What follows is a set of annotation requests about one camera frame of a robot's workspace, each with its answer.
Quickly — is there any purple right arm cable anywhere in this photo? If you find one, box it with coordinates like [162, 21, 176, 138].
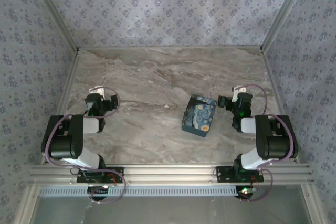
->
[240, 84, 295, 203]

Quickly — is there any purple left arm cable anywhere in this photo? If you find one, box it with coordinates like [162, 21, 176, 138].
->
[44, 87, 127, 204]

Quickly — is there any aluminium mounting rail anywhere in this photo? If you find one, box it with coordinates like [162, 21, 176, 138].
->
[28, 163, 315, 185]

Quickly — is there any grey slotted cable duct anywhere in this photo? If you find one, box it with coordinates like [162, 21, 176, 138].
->
[38, 185, 254, 198]

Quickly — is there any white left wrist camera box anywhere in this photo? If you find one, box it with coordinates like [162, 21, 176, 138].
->
[89, 85, 106, 98]

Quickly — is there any aluminium table end rail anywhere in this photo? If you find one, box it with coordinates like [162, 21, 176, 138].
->
[78, 46, 263, 50]

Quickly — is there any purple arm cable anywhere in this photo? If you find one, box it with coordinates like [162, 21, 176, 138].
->
[44, 87, 127, 204]
[240, 84, 295, 203]

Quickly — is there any aluminium corner post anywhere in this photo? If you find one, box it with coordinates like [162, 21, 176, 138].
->
[261, 0, 313, 51]
[27, 0, 80, 52]

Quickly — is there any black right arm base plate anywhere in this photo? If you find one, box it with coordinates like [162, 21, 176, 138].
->
[215, 166, 265, 183]

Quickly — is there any aluminium table side rail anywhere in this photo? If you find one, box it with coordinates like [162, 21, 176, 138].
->
[261, 48, 300, 163]
[41, 50, 81, 166]

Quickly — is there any right controller board green light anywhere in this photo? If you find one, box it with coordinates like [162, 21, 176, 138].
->
[235, 186, 257, 200]

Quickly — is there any starry night print box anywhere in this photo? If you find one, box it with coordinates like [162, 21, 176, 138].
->
[181, 94, 217, 138]

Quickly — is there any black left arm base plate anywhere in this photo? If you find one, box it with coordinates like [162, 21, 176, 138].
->
[76, 166, 125, 184]

